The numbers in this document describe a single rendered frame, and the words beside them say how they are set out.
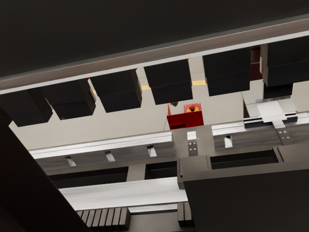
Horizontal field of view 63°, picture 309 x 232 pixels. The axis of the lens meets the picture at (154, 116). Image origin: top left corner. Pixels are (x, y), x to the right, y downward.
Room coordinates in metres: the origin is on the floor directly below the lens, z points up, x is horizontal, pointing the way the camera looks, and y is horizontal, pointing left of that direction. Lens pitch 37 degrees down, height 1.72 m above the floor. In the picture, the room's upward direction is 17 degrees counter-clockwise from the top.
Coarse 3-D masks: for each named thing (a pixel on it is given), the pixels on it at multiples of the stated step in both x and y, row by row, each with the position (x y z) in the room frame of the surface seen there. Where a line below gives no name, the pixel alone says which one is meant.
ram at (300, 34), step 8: (304, 32) 0.66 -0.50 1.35; (264, 40) 0.69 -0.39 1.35; (272, 40) 0.68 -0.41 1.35; (280, 40) 0.68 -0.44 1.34; (224, 48) 0.72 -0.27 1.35; (232, 48) 0.71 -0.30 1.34; (184, 56) 0.75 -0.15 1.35; (192, 56) 0.74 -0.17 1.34; (136, 64) 0.79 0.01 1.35; (144, 64) 0.78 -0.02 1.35; (152, 64) 0.78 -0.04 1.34; (96, 72) 0.82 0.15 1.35; (104, 72) 0.82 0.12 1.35; (112, 72) 0.81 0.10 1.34; (56, 80) 0.86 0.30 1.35; (64, 80) 0.85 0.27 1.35; (72, 80) 0.85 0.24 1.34; (16, 88) 0.90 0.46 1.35; (24, 88) 0.89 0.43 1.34
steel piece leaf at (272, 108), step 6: (258, 102) 0.82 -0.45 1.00; (264, 102) 0.81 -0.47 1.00; (270, 102) 0.80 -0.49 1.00; (276, 102) 0.79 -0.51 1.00; (258, 108) 0.79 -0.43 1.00; (264, 108) 0.78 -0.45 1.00; (270, 108) 0.76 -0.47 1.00; (276, 108) 0.75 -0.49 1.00; (264, 114) 0.74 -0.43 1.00; (270, 114) 0.73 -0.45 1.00; (276, 114) 0.72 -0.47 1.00; (282, 114) 0.71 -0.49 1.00
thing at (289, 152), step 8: (280, 120) 0.68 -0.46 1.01; (280, 128) 0.64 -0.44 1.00; (280, 136) 0.61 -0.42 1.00; (288, 136) 0.59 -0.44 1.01; (288, 144) 0.56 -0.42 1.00; (296, 144) 0.53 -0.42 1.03; (304, 144) 0.52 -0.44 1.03; (272, 152) 0.55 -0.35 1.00; (280, 152) 0.52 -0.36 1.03; (288, 152) 0.51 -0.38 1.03; (296, 152) 0.50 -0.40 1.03; (304, 152) 0.49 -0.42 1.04; (280, 160) 0.50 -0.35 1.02; (288, 160) 0.48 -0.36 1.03; (296, 160) 0.47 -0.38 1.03
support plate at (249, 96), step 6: (252, 84) 0.96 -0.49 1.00; (258, 84) 0.95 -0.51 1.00; (252, 90) 0.92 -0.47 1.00; (258, 90) 0.90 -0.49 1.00; (246, 96) 0.89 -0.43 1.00; (252, 96) 0.88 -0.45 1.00; (258, 96) 0.86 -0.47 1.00; (246, 102) 0.85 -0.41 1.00; (252, 102) 0.84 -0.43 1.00; (282, 102) 0.78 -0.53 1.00; (288, 102) 0.77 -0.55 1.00; (246, 108) 0.82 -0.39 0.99; (252, 108) 0.80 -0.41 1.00; (282, 108) 0.75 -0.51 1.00; (288, 108) 0.74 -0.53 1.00; (294, 108) 0.73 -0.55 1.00; (252, 114) 0.76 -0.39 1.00; (258, 114) 0.75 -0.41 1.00
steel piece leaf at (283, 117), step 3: (267, 117) 0.72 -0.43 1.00; (270, 117) 0.71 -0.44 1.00; (273, 117) 0.71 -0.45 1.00; (276, 117) 0.70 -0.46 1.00; (279, 117) 0.70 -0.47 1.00; (282, 117) 0.69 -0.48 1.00; (285, 117) 0.69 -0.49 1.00; (264, 120) 0.71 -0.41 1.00; (267, 120) 0.70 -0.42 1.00; (270, 120) 0.70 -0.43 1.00; (273, 120) 0.70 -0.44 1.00
